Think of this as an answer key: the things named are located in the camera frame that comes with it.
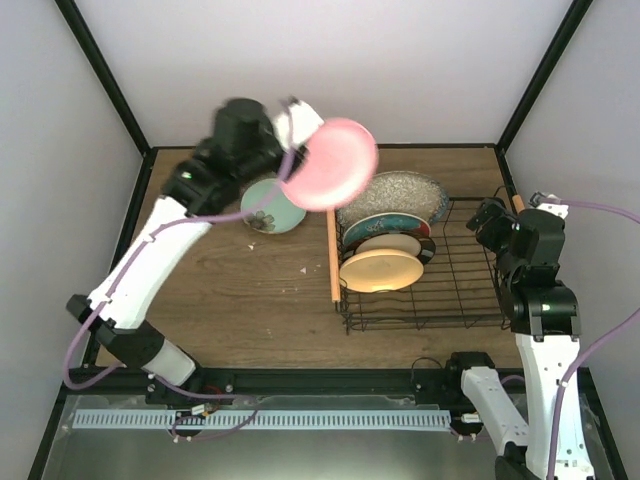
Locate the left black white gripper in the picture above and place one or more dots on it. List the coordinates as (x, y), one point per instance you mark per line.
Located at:
(301, 152)

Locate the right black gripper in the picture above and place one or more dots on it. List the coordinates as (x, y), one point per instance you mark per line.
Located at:
(483, 215)

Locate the pink plate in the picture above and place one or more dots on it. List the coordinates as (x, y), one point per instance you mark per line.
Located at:
(341, 159)

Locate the black rimmed cream plate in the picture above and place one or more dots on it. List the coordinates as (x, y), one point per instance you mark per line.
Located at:
(419, 245)

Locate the red and teal floral plate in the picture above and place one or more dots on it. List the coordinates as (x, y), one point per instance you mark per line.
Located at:
(385, 223)

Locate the speckled beige blue-rimmed plate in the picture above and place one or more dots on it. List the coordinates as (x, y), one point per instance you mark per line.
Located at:
(397, 191)

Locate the light green floral plate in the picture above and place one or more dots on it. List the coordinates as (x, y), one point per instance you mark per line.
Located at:
(277, 214)

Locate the cream yellow plate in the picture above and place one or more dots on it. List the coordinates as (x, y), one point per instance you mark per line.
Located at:
(380, 270)

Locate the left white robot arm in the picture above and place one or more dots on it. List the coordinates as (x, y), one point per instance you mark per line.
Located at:
(245, 143)

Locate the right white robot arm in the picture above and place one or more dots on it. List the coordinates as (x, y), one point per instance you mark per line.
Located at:
(547, 442)

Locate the right wooden rack handle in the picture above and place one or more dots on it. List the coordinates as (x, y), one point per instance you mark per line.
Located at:
(518, 203)

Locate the wooden rack handle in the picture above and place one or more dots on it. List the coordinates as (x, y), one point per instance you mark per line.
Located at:
(333, 252)
(518, 203)

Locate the black wire dish rack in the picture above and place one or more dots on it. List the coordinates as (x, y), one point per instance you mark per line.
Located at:
(456, 290)

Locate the left wooden rack handle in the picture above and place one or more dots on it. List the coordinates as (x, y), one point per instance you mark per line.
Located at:
(333, 252)

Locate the black metal enclosure frame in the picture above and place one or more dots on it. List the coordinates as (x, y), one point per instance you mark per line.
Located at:
(83, 36)

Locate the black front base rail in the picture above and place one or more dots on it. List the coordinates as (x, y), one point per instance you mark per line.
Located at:
(429, 386)

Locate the white slotted cable duct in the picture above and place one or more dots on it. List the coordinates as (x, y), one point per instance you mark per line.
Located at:
(405, 420)

